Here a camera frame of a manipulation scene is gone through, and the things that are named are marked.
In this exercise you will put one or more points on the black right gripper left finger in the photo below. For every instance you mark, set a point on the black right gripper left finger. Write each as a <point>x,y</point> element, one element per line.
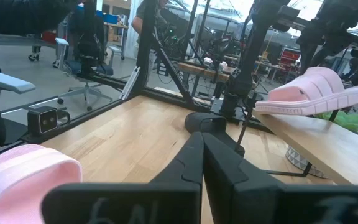
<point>166,199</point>

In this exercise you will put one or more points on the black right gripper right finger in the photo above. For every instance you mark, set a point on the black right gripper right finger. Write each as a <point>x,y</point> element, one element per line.
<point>259,202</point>

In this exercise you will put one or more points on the pink slide sandal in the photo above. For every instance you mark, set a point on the pink slide sandal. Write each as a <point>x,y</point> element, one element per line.
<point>17,186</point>
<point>315,93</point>

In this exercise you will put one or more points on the black slide sandal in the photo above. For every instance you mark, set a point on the black slide sandal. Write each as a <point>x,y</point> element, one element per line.
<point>204,123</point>

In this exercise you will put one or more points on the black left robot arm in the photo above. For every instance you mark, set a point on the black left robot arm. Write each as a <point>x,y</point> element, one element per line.
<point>253,46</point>

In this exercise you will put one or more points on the wooden shelf black metal legs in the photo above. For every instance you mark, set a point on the wooden shelf black metal legs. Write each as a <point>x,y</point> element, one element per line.
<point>322,143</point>

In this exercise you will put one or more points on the red tool cabinet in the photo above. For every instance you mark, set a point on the red tool cabinet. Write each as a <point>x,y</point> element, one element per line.
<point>289,57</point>

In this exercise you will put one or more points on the person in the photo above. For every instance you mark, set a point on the person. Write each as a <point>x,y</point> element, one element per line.
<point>357,73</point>
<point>138,23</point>

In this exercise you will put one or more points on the green plant in patterned pot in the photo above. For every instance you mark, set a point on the green plant in patterned pot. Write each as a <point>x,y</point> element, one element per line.
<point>340,119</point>

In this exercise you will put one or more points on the wooden workbench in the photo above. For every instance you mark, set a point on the wooden workbench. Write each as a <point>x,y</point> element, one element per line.
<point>197,68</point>

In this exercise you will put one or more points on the grey blue office chair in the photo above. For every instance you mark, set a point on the grey blue office chair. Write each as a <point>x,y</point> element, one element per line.
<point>85,90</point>

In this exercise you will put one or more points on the blue storage bins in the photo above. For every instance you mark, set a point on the blue storage bins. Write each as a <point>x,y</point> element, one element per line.
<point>110,18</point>

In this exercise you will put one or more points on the black chair grey armrest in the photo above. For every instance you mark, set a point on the black chair grey armrest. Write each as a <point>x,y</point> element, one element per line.
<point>11,82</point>

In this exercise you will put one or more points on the grey table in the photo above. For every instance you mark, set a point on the grey table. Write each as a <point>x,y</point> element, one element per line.
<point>11,39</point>

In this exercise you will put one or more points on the black table-level camera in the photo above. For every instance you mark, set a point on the black table-level camera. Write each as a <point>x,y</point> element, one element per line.
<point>42,120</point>

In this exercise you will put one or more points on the black metal table frame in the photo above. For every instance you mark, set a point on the black metal table frame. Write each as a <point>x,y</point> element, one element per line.
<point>148,46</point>

